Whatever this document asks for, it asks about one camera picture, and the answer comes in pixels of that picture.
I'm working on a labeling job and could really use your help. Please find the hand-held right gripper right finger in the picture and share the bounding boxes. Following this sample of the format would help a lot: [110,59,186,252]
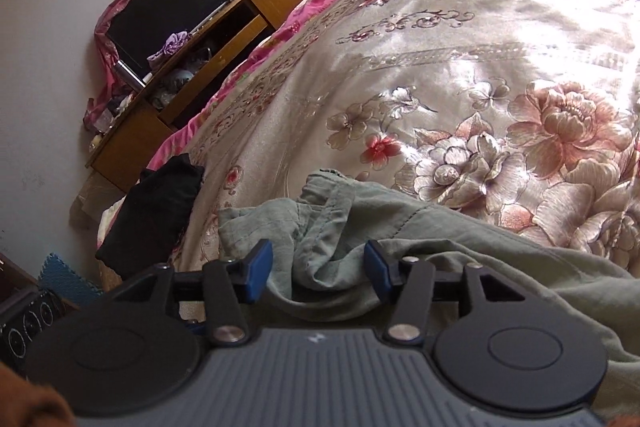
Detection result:
[364,239,531,348]

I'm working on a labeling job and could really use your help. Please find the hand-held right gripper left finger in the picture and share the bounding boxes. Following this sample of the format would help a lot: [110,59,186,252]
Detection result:
[112,239,274,348]

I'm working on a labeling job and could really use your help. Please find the green pants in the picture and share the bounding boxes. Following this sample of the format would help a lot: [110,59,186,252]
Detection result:
[217,172,640,420]

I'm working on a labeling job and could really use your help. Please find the blue foam mat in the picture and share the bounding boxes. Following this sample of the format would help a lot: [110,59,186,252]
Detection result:
[39,253,103,308]

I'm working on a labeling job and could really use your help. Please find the black cloth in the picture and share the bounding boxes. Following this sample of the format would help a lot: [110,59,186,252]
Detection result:
[95,153,206,280]

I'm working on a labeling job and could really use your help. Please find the wooden television cabinet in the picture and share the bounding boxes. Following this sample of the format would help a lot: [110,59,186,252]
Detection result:
[85,0,318,192]

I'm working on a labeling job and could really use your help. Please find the floral satin bedspread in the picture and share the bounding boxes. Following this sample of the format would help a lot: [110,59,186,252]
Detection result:
[145,0,640,280]

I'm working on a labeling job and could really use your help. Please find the silver thermos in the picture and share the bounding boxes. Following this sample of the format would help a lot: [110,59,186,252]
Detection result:
[115,61,148,88]

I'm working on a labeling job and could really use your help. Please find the purple cloth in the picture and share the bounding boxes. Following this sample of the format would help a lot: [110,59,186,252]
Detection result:
[146,32,193,62]

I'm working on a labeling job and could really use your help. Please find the black television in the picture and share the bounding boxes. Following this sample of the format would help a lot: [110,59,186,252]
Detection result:
[105,0,230,78]

